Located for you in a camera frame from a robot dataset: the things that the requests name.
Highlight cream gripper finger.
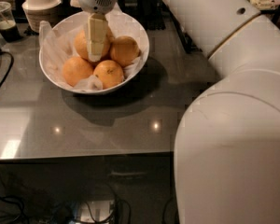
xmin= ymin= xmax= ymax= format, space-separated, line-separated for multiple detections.
xmin=84 ymin=13 xmax=108 ymax=62

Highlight orange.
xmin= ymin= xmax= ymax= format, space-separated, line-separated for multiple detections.
xmin=74 ymin=29 xmax=114 ymax=60
xmin=93 ymin=60 xmax=124 ymax=89
xmin=63 ymin=56 xmax=93 ymax=87
xmin=109 ymin=35 xmax=140 ymax=67

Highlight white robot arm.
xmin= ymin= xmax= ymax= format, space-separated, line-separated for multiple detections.
xmin=162 ymin=0 xmax=280 ymax=224

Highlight white ceramic bowl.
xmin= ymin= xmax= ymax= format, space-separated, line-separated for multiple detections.
xmin=38 ymin=8 xmax=150 ymax=96

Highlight white paper bowl liner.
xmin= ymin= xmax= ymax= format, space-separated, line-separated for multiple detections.
xmin=38 ymin=3 xmax=145 ymax=91

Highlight black cylindrical container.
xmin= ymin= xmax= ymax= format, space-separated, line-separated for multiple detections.
xmin=137 ymin=0 xmax=165 ymax=30

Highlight stack of paper bowls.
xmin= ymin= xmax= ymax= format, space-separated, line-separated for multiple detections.
xmin=22 ymin=0 xmax=61 ymax=33

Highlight plastic cup with drink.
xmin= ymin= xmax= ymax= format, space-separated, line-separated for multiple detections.
xmin=0 ymin=1 xmax=21 ymax=42

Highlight power strip under table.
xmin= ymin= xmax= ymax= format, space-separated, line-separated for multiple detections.
xmin=75 ymin=201 xmax=115 ymax=224

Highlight black wire snack basket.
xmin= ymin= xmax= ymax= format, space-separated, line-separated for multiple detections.
xmin=247 ymin=0 xmax=280 ymax=14

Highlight black floor cables left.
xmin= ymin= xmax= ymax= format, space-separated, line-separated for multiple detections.
xmin=0 ymin=187 xmax=31 ymax=224

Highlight black floor cables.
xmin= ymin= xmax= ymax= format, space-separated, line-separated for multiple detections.
xmin=0 ymin=187 xmax=31 ymax=224
xmin=161 ymin=196 xmax=180 ymax=224

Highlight black floor cables right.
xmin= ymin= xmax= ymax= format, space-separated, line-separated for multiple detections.
xmin=161 ymin=196 xmax=180 ymax=224

